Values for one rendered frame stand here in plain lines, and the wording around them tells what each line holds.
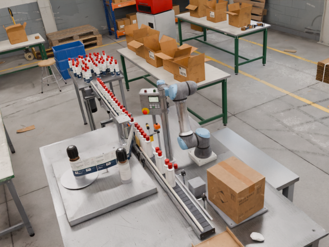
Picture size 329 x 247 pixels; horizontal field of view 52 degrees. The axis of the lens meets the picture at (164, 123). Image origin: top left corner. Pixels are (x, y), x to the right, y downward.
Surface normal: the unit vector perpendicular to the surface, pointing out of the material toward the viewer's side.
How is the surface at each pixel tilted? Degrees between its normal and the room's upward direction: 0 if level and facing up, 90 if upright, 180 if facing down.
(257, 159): 0
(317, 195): 0
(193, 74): 90
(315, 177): 0
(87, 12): 90
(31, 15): 90
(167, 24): 90
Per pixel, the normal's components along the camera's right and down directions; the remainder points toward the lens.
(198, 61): 0.57, 0.50
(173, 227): -0.11, -0.86
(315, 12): -0.88, 0.32
